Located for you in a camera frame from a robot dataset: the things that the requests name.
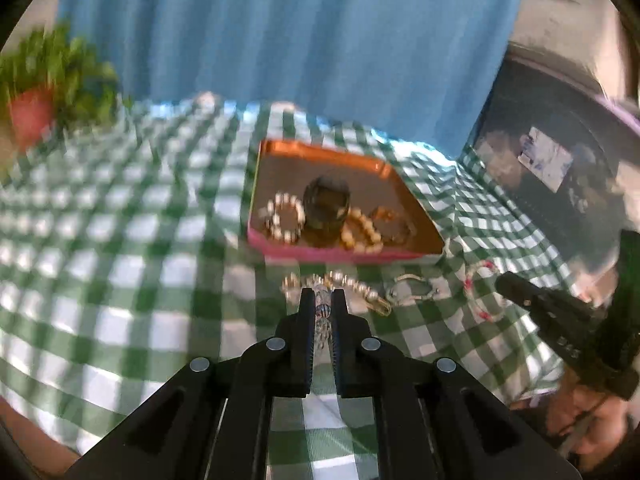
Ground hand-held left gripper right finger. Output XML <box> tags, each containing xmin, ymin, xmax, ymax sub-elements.
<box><xmin>332</xmin><ymin>289</ymin><xmax>583</xmax><ymax>480</ymax></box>

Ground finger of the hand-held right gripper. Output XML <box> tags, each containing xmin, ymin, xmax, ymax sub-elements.
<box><xmin>496</xmin><ymin>271</ymin><xmax>607</xmax><ymax>332</ymax></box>

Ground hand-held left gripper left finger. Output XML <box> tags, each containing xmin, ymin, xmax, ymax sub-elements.
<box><xmin>65</xmin><ymin>287</ymin><xmax>316</xmax><ymax>480</ymax></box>

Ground clear bead chain bracelet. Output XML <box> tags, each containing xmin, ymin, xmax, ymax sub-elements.
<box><xmin>281</xmin><ymin>270</ymin><xmax>393</xmax><ymax>361</ymax></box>

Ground wooden bead bracelet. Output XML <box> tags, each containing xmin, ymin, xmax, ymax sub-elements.
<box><xmin>341</xmin><ymin>208</ymin><xmax>385</xmax><ymax>253</ymax></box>

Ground dark brown bracelet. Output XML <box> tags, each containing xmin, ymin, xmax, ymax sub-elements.
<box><xmin>370</xmin><ymin>206</ymin><xmax>418</xmax><ymax>246</ymax></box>

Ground white and black bead bracelet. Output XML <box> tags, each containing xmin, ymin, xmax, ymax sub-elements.
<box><xmin>262</xmin><ymin>192</ymin><xmax>307</xmax><ymax>246</ymax></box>

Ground black bangle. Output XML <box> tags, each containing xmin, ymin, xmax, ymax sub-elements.
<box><xmin>303</xmin><ymin>176</ymin><xmax>351</xmax><ymax>233</ymax></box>

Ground copper tray with pink rim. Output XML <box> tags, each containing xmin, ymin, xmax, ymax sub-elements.
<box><xmin>247</xmin><ymin>139</ymin><xmax>446</xmax><ymax>265</ymax></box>

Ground white label sticker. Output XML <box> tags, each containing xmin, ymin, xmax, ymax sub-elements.
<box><xmin>517</xmin><ymin>127</ymin><xmax>575</xmax><ymax>193</ymax></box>

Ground green checked tablecloth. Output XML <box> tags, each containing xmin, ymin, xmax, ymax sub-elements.
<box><xmin>0</xmin><ymin>92</ymin><xmax>576</xmax><ymax>480</ymax></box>

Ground clear storage box purple lid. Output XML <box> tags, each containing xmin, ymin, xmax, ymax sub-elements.
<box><xmin>470</xmin><ymin>42</ymin><xmax>640</xmax><ymax>301</ymax></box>

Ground grey fabric box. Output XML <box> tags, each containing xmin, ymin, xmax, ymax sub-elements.
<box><xmin>507</xmin><ymin>0</ymin><xmax>626</xmax><ymax>96</ymax></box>

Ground blue curtain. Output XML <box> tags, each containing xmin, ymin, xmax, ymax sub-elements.
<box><xmin>55</xmin><ymin>0</ymin><xmax>531</xmax><ymax>156</ymax></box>

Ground potted green plant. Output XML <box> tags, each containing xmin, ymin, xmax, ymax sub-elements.
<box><xmin>0</xmin><ymin>22</ymin><xmax>133</xmax><ymax>151</ymax></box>

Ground pink and white bracelet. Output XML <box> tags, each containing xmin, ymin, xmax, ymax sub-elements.
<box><xmin>462</xmin><ymin>260</ymin><xmax>506</xmax><ymax>321</ymax></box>

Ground silver bracelet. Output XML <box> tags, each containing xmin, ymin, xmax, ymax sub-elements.
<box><xmin>387</xmin><ymin>274</ymin><xmax>441</xmax><ymax>306</ymax></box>

